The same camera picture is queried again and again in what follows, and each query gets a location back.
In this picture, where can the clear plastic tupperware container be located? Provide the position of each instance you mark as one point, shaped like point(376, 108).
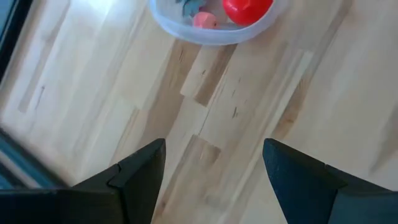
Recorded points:
point(186, 34)

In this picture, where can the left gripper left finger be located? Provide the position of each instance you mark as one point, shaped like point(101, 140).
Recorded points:
point(93, 208)

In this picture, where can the red toy bell pepper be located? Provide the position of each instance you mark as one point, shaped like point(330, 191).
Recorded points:
point(245, 11)

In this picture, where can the pink toy fruit piece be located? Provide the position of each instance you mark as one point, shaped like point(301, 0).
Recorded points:
point(205, 21)

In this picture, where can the red toy strawberry with leaves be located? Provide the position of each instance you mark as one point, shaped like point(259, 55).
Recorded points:
point(191, 6)

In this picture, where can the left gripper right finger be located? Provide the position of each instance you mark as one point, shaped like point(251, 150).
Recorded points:
point(311, 199)

